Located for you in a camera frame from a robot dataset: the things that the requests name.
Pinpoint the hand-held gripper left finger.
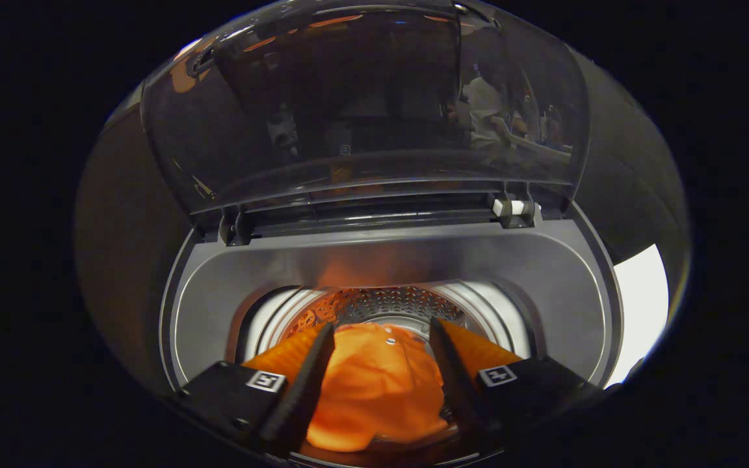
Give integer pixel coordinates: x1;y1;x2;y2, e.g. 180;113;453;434
173;323;336;459

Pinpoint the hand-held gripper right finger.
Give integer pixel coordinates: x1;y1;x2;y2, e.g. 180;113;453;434
430;317;609;443

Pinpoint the yellow polo shirt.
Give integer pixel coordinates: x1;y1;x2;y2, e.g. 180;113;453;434
306;323;450;452

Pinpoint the dark grey washing machine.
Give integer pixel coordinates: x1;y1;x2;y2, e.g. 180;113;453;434
159;195;625;468

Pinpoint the transparent washing machine lid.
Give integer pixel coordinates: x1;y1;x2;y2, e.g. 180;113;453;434
140;0;591;246

